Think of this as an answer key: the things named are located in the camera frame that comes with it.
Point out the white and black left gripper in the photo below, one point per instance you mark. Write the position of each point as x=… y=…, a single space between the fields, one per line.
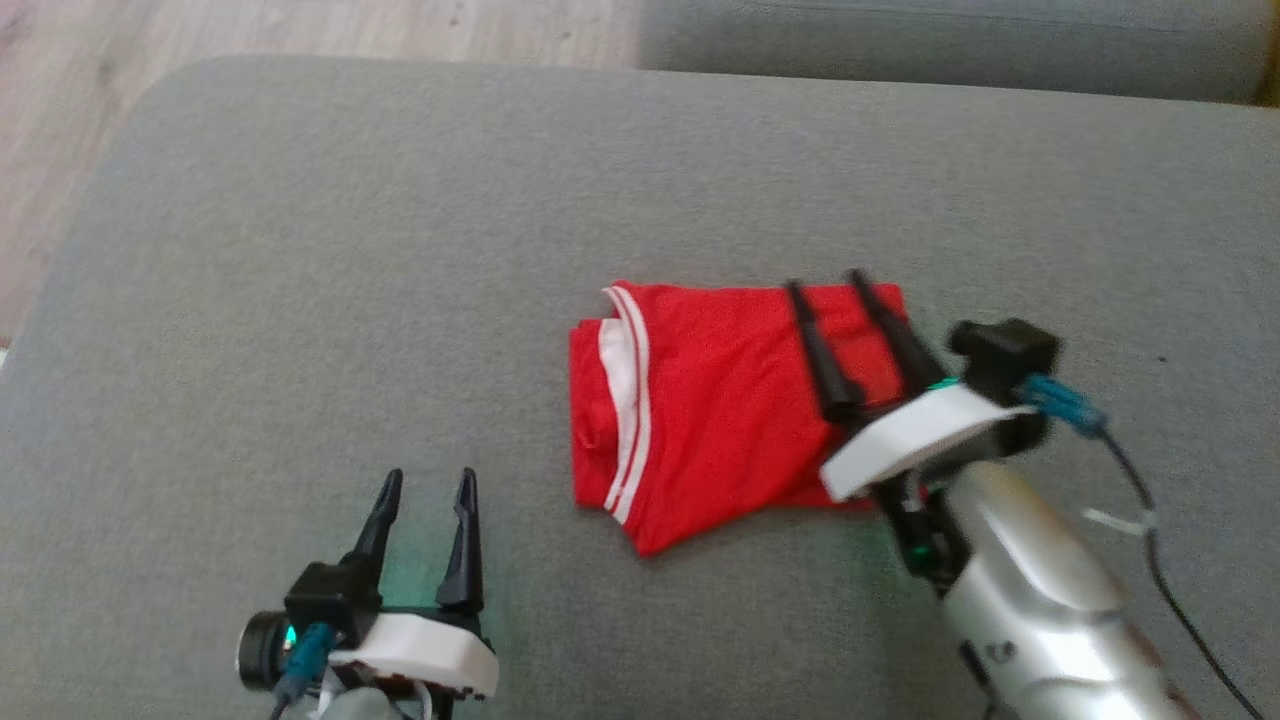
x=425 y=645

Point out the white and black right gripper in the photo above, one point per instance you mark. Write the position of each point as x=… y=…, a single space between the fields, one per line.
x=910 y=435

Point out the red shorts with white stripes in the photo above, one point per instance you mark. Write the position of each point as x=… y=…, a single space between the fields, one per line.
x=720 y=420

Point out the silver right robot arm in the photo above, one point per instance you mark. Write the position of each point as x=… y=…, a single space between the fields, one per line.
x=1050 y=610

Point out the grey sofa seat cushion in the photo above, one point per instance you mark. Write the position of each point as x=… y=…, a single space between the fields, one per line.
x=300 y=300

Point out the grey sofa back cushion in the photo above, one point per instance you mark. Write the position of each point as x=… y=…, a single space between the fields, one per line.
x=950 y=45

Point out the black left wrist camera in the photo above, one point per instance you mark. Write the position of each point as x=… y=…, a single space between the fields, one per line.
x=320 y=600

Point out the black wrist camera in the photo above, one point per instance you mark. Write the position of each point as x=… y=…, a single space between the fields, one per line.
x=1005 y=355
x=320 y=600

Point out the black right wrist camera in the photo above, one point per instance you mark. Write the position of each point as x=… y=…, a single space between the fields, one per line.
x=1005 y=355

